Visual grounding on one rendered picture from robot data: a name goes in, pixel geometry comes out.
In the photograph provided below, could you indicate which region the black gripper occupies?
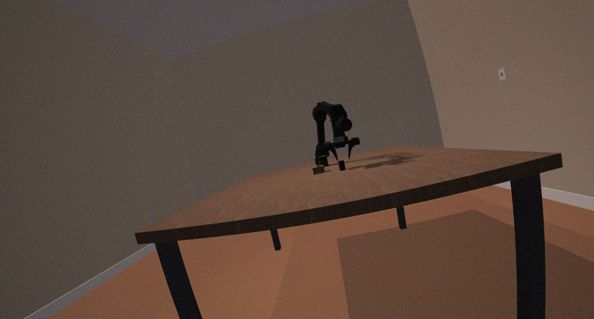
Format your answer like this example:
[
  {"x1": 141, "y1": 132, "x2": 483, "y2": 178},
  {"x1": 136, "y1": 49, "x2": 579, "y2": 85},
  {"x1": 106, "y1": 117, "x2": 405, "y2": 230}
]
[{"x1": 322, "y1": 130, "x2": 360, "y2": 161}]

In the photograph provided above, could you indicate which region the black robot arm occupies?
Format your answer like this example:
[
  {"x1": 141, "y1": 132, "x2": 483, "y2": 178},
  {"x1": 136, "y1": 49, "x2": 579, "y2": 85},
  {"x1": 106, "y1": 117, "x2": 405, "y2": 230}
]
[{"x1": 312, "y1": 101, "x2": 352, "y2": 167}]

